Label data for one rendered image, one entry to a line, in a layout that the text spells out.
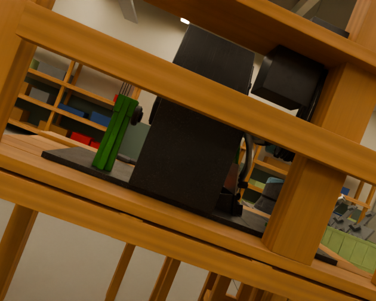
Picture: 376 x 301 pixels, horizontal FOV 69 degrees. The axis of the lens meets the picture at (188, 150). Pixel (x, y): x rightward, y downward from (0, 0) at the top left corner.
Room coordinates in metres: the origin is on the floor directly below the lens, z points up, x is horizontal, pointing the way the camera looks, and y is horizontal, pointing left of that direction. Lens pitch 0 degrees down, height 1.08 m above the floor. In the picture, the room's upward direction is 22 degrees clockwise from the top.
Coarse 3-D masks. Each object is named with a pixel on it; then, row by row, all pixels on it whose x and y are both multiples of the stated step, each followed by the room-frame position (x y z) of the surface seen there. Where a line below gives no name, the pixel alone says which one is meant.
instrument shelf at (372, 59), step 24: (144, 0) 0.95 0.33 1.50; (168, 0) 0.89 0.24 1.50; (192, 0) 0.83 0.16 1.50; (216, 0) 0.78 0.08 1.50; (240, 0) 0.75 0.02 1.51; (264, 0) 0.76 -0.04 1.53; (216, 24) 0.92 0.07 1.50; (240, 24) 0.86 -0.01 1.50; (264, 24) 0.81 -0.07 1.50; (288, 24) 0.77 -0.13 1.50; (312, 24) 0.77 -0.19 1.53; (264, 48) 0.96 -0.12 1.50; (312, 48) 0.84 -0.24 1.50; (336, 48) 0.79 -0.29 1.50; (360, 48) 0.79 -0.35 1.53
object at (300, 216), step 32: (0, 0) 0.72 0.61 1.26; (32, 0) 0.73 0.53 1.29; (0, 32) 0.73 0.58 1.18; (352, 32) 0.87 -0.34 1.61; (0, 64) 0.73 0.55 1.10; (352, 64) 0.83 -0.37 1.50; (0, 96) 0.74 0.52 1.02; (320, 96) 0.90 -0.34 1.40; (352, 96) 0.84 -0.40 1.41; (0, 128) 0.79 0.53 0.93; (352, 128) 0.84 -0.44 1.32; (288, 192) 0.87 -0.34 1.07; (320, 192) 0.84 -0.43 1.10; (288, 224) 0.83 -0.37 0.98; (320, 224) 0.85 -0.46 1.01; (288, 256) 0.84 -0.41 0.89
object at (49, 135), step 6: (42, 132) 1.28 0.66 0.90; (48, 132) 1.34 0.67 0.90; (48, 138) 1.28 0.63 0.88; (54, 138) 1.28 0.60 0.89; (60, 138) 1.30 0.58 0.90; (66, 138) 1.38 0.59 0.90; (66, 144) 1.29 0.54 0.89; (72, 144) 1.29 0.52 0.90; (78, 144) 1.34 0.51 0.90; (84, 144) 1.43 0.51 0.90; (96, 150) 1.36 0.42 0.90; (252, 210) 1.46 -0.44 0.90; (264, 216) 1.41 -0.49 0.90
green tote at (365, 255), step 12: (324, 240) 1.63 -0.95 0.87; (336, 240) 1.63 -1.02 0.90; (348, 240) 1.64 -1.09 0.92; (360, 240) 1.64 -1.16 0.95; (336, 252) 1.63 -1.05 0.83; (348, 252) 1.64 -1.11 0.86; (360, 252) 1.64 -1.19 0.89; (372, 252) 1.65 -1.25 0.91; (360, 264) 1.64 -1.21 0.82; (372, 264) 1.65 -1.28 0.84
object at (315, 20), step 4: (312, 20) 0.87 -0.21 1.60; (316, 20) 0.87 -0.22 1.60; (320, 20) 0.87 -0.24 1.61; (320, 24) 0.87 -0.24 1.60; (324, 24) 0.87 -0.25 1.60; (328, 24) 0.87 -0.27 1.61; (328, 28) 0.87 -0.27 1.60; (332, 28) 0.87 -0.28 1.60; (336, 28) 0.88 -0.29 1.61; (336, 32) 0.88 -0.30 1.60; (340, 32) 0.88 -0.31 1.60; (344, 32) 0.88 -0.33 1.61; (348, 32) 0.88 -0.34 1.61; (344, 36) 0.88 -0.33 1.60; (348, 36) 0.88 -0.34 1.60
